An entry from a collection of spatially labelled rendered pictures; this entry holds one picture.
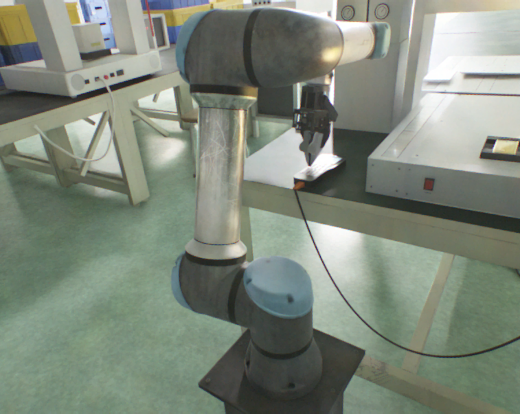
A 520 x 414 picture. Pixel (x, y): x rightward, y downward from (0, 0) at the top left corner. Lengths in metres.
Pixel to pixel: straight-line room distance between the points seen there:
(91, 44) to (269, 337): 2.39
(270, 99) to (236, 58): 3.05
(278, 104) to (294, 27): 3.04
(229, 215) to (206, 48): 0.27
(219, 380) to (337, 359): 0.24
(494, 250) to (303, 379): 0.53
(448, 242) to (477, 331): 0.86
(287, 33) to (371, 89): 0.92
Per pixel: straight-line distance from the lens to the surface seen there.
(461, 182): 1.06
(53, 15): 2.57
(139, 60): 2.86
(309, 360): 0.80
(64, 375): 1.86
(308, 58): 0.67
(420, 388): 1.47
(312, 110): 1.14
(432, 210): 1.09
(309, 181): 1.15
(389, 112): 1.56
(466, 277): 2.16
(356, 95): 1.58
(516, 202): 1.07
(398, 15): 1.49
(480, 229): 1.06
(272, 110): 3.74
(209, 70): 0.70
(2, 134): 2.31
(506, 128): 1.34
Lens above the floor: 1.27
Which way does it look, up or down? 30 degrees down
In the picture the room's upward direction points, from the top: 5 degrees counter-clockwise
